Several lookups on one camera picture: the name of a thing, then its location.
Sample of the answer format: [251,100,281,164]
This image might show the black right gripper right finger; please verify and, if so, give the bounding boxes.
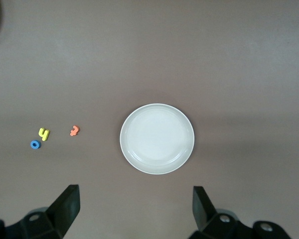
[188,186,254,239]

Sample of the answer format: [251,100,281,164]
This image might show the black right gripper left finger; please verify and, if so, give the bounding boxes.
[4,184,80,239]

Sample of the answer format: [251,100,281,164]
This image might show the yellow foam letter h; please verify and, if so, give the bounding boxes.
[38,127,50,142]

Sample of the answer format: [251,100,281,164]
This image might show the beige brown plate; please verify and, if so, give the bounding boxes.
[119,103,195,175]

